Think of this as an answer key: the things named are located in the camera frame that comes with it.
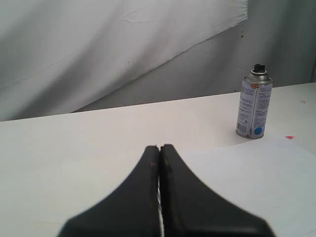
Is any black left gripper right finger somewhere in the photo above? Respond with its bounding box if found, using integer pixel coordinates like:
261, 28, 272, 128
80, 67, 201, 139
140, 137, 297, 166
159, 144, 275, 237

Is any white backdrop cloth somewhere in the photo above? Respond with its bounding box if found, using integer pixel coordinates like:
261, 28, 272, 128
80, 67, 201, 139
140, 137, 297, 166
0, 0, 248, 121

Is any white paper stack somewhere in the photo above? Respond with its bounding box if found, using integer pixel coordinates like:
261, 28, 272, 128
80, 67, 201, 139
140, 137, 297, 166
180, 135, 316, 237

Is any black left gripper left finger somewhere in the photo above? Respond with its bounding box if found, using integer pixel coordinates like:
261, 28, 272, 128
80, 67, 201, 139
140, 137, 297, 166
58, 146, 161, 237

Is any silver spray can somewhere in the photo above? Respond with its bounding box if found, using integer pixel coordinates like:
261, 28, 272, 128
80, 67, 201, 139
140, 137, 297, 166
236, 64, 273, 139

